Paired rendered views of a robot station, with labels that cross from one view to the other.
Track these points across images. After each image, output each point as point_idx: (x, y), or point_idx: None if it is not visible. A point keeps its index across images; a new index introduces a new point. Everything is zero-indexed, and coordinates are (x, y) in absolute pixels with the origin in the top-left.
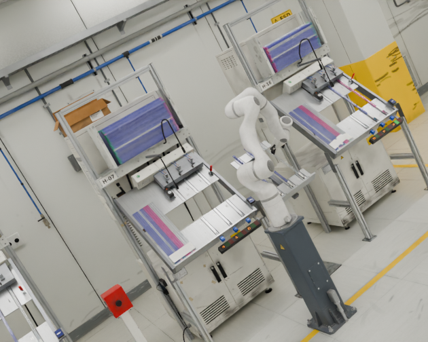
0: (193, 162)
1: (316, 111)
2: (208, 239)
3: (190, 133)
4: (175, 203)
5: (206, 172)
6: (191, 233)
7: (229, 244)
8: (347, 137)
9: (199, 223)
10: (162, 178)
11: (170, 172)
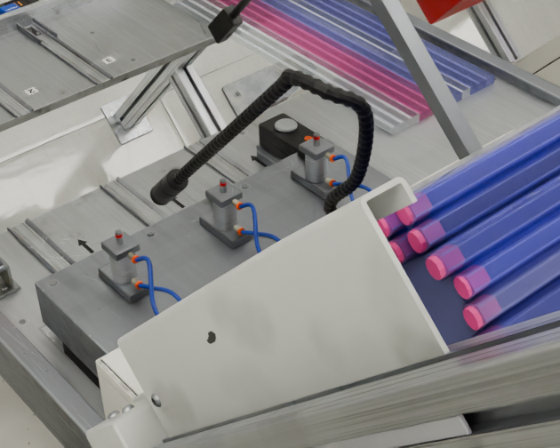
0: (106, 266)
1: None
2: (82, 12)
3: (99, 424)
4: (251, 131)
5: (26, 295)
6: (163, 30)
7: None
8: None
9: (117, 60)
10: (344, 176)
11: (289, 212)
